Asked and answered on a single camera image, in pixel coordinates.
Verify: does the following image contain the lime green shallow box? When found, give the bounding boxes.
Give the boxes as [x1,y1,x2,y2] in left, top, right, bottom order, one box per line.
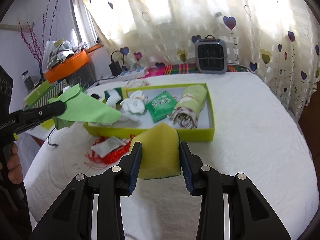
[83,82,216,143]

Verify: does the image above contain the clear plastic wrapper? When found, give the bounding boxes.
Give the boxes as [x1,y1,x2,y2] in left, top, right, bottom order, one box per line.
[125,79,151,89]

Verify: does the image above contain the yellow sponge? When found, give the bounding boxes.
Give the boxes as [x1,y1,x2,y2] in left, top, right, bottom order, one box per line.
[130,122,180,180]

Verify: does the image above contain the green tissue packet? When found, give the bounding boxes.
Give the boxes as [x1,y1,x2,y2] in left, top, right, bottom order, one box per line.
[145,91,177,123]

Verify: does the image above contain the orange tray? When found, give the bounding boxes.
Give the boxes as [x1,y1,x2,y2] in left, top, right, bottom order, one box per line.
[43,50,89,83]

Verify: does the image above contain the white textured table cover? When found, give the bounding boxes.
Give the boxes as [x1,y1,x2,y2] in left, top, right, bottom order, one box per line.
[24,72,319,239]

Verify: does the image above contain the black power adapter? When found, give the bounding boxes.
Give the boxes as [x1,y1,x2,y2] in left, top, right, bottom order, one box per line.
[109,61,121,76]

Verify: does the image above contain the colourful plaid cloth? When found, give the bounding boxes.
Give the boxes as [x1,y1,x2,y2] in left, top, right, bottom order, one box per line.
[144,63,251,78]

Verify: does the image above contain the red tassel knot ornament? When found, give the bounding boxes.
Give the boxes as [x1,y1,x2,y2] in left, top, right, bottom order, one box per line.
[84,135,135,170]

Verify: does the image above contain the purple flower branches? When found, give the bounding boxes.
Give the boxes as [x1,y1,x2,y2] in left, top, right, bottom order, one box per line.
[18,0,59,65]

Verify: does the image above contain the person's left hand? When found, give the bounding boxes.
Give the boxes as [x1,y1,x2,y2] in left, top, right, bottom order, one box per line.
[7,143,23,185]

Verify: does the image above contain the black smartphone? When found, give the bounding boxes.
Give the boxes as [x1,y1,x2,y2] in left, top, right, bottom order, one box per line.
[91,93,100,100]

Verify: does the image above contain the rolled green patterned towel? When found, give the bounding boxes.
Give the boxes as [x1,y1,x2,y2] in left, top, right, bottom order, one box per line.
[167,85,207,129]

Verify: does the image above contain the small white rolled sock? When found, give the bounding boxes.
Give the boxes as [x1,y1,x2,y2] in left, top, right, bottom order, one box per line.
[120,90,148,115]

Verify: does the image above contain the light green cloth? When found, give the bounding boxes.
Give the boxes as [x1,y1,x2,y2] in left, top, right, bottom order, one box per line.
[48,85,121,130]

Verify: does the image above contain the striped green gift box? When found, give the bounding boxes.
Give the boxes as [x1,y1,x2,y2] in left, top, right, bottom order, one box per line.
[23,80,68,109]

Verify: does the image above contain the grey mini heater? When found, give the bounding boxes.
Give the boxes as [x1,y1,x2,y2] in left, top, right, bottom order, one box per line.
[194,37,228,74]

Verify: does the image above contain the black charging cable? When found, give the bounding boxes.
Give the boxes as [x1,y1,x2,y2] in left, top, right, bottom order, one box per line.
[47,127,60,147]

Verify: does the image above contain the white power strip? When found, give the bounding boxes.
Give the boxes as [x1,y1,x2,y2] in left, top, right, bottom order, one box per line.
[102,67,148,81]

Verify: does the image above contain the long white rolled sock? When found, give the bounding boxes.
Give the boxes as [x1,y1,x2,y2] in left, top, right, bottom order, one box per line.
[87,88,141,127]

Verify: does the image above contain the heart pattern curtain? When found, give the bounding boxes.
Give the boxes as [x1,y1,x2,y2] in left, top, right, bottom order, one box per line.
[82,0,319,118]

